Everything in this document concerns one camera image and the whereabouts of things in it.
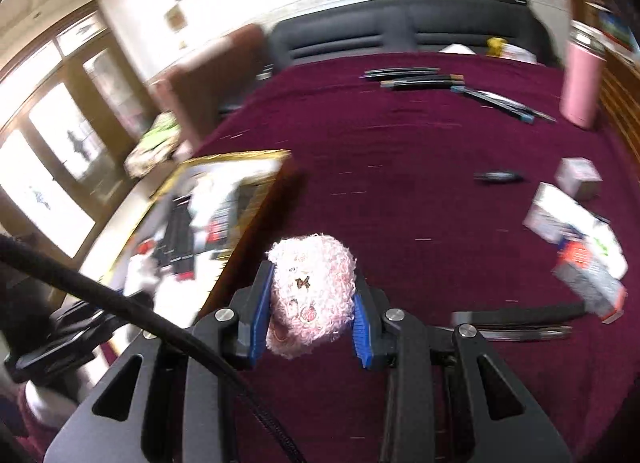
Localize black sofa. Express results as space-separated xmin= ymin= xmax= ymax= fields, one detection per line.
xmin=268 ymin=0 xmax=559 ymax=73

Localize black pen far left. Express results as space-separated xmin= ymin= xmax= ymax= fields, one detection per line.
xmin=360 ymin=67 xmax=439 ymax=80

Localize thick black pen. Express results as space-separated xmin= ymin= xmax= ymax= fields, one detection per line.
xmin=451 ymin=301 xmax=587 ymax=329

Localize gold rimmed white tray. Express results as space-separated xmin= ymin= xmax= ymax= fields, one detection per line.
xmin=80 ymin=149 xmax=295 ymax=327

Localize white blue medicine box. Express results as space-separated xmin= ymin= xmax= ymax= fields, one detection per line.
xmin=523 ymin=182 xmax=614 ymax=245

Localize black gold tipped pen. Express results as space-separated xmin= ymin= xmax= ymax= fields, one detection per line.
xmin=380 ymin=74 xmax=465 ymax=90

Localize pink plush toy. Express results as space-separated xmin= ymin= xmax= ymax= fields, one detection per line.
xmin=266 ymin=235 xmax=356 ymax=360

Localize thin silver tipped pen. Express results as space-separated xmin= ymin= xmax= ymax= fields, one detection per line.
xmin=480 ymin=90 xmax=556 ymax=123

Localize small grey cardboard box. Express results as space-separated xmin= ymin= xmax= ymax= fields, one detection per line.
xmin=555 ymin=157 xmax=602 ymax=201

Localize pink thermos bottle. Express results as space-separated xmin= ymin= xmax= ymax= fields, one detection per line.
xmin=560 ymin=20 xmax=605 ymax=129

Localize wooden glass door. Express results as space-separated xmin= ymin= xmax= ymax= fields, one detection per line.
xmin=1 ymin=1 xmax=158 ymax=267

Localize black teal tipped pen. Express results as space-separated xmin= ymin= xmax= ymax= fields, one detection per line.
xmin=450 ymin=86 xmax=535 ymax=125

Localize brown pink armchair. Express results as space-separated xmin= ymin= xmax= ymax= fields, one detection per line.
xmin=149 ymin=24 xmax=268 ymax=150

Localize clear gel pen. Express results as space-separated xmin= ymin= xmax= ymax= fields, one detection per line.
xmin=480 ymin=325 xmax=573 ymax=343

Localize grey red medicine box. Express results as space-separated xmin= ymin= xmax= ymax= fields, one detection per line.
xmin=553 ymin=241 xmax=627 ymax=324

